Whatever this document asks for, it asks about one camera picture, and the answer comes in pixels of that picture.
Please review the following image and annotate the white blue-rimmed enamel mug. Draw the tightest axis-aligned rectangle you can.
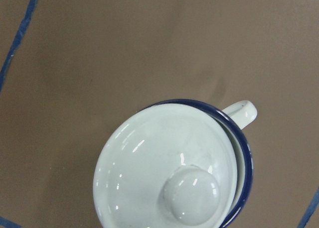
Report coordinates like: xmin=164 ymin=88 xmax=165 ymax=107
xmin=147 ymin=99 xmax=258 ymax=228

